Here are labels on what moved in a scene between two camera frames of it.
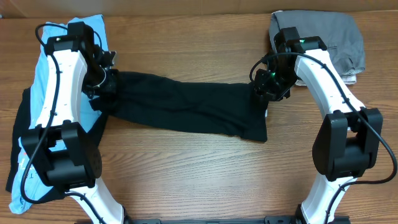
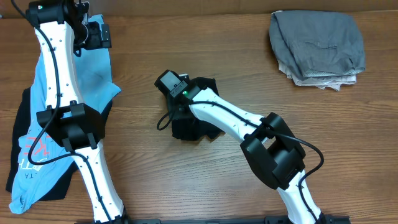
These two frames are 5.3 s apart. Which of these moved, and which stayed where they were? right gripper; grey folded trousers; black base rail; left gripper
Moved: left gripper; right gripper
Stayed: black base rail; grey folded trousers
